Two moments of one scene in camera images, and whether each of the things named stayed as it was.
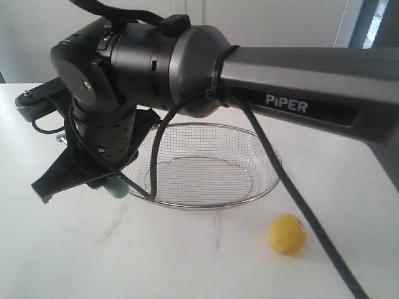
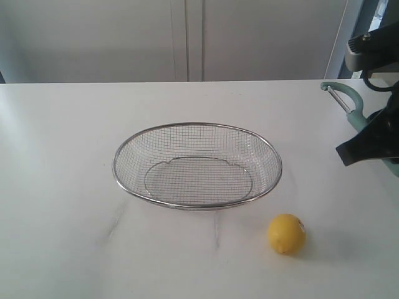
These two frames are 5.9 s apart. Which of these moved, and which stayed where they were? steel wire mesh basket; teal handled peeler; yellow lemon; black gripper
Moved: black gripper; teal handled peeler
Stayed: steel wire mesh basket; yellow lemon
